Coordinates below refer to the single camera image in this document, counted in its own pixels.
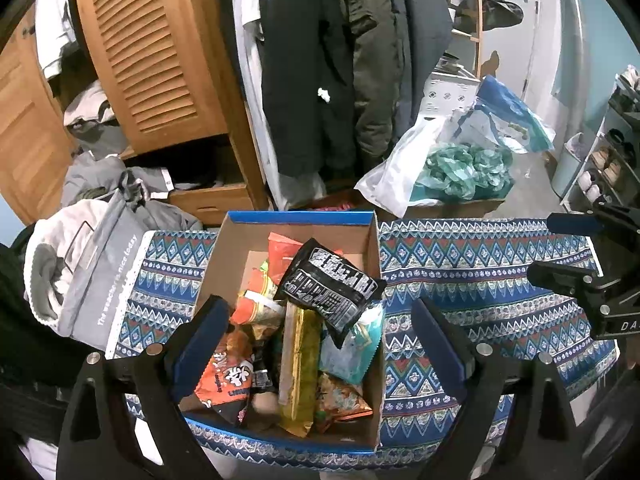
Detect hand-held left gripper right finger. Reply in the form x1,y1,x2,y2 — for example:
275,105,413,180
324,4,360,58
411,297,586,480

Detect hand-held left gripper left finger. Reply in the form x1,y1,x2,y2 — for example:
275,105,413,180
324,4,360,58
57,295,231,480

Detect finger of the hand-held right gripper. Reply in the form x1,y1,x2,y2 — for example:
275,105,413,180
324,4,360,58
526,261,608,306
546,211,608,236

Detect orange black snack packet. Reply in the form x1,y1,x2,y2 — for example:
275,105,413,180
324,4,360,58
192,327,257,426

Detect orange striped popcorn packet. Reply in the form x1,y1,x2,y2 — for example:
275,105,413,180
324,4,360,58
230,265,288,331

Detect teal snack packet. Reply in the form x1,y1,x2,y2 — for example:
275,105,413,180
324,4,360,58
319,302,387,386

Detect cardboard box with blue rim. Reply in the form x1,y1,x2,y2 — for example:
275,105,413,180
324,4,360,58
180,210,388,457

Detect yellow long snack packet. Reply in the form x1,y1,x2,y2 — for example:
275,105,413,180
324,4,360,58
276,305,323,438

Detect multicoloured snack packet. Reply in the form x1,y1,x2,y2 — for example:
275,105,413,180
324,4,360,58
314,371,375,435

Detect large black snack packet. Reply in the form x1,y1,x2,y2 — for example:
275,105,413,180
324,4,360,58
274,237,388,351

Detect light blue bin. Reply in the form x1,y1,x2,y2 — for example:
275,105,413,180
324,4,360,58
550,132,586,201

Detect group of shoes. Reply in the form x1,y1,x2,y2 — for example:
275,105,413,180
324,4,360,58
575,67,640,201

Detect blue patterned tablecloth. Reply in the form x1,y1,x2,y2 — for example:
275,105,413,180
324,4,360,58
105,217,621,466

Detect grey shoe rack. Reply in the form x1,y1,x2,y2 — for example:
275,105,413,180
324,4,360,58
560,65,640,211

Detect grey tote bag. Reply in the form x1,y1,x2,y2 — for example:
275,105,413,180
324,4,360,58
55,190,151,346

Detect teal crumpled plastic bags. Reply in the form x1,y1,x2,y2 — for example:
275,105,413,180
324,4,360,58
410,142,516,203

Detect blue white plastic bag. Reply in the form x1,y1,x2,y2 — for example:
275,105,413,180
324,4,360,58
450,75,556,156

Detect wooden wardrobe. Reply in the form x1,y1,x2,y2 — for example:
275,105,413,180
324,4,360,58
0,0,271,226

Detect white patterned box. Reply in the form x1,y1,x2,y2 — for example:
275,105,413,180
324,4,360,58
422,67,481,121

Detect grey clothes pile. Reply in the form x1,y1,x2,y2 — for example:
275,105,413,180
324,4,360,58
60,152,203,233

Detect wooden shelf rack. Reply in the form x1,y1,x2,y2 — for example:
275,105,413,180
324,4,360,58
442,0,488,81

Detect navy coat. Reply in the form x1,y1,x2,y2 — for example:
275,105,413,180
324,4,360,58
395,0,453,126

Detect olive green coat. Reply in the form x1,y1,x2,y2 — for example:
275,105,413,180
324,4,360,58
345,0,406,171

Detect grey white folded clothes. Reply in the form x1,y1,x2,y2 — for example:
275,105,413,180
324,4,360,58
62,80,131,161

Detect hanging dark coats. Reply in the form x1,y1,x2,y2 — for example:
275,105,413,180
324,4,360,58
215,0,326,211

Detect white folded cloth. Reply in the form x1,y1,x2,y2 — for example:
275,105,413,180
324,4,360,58
35,0,81,81

